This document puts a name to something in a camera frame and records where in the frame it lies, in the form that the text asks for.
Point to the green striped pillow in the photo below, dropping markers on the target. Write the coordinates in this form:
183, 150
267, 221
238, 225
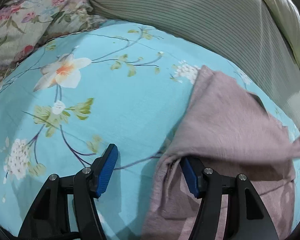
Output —
202, 12

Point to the floral patterned pillow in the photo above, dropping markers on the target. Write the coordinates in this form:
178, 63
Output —
27, 22

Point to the mauve knit garment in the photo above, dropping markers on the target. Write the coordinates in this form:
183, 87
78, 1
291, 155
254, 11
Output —
227, 130

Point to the light green pillow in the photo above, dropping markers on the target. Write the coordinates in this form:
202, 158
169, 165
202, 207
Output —
287, 10

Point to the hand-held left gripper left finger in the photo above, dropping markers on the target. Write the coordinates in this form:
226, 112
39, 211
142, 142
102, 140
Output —
107, 173

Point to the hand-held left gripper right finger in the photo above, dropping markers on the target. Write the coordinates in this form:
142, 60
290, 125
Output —
192, 180

